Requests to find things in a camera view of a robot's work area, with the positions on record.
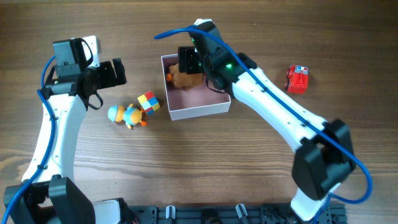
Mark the brown plush bear toy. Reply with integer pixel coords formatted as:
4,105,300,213
165,64,204,90

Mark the white box pink interior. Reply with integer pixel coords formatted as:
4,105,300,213
161,54,231,121

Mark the red toy car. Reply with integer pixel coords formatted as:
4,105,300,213
285,65,309,94

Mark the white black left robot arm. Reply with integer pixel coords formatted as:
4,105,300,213
2,35,134,223

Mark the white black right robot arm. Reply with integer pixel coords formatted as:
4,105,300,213
179,19,356,223

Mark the colourful puzzle cube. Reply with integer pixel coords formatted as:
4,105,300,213
137,91,160,115

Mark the orange blue duck toy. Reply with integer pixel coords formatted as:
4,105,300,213
108,103,147,129

